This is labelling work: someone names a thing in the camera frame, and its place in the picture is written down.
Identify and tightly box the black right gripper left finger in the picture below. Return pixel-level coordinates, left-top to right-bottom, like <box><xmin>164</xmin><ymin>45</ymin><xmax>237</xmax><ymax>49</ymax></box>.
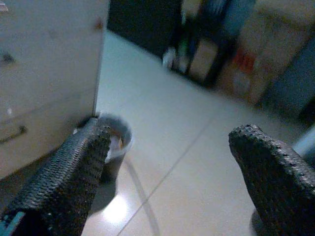
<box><xmin>0</xmin><ymin>118</ymin><xmax>112</xmax><ymax>236</ymax></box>

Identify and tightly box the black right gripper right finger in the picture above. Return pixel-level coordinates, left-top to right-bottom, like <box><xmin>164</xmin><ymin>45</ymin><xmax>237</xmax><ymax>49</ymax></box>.
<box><xmin>228</xmin><ymin>124</ymin><xmax>315</xmax><ymax>236</ymax></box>

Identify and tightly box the grey waste bin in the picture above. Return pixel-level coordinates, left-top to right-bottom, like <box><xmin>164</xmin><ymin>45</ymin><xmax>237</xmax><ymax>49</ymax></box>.
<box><xmin>98</xmin><ymin>113</ymin><xmax>135</xmax><ymax>184</ymax></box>

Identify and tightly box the white drawer cabinet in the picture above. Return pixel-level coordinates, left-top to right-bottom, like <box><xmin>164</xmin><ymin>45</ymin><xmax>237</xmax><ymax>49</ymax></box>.
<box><xmin>0</xmin><ymin>0</ymin><xmax>110</xmax><ymax>180</ymax></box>

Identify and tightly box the brown cardboard box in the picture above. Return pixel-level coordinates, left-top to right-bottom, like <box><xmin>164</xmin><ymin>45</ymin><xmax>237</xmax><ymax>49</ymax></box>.
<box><xmin>216</xmin><ymin>0</ymin><xmax>315</xmax><ymax>106</ymax></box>

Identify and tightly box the black shelf rack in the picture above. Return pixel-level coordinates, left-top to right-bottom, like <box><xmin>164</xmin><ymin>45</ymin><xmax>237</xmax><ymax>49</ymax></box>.
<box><xmin>161</xmin><ymin>0</ymin><xmax>237</xmax><ymax>87</ymax></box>

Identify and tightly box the black cabinet panel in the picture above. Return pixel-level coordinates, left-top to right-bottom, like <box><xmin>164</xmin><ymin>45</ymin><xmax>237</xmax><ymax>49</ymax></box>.
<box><xmin>107</xmin><ymin>0</ymin><xmax>184</xmax><ymax>59</ymax></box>

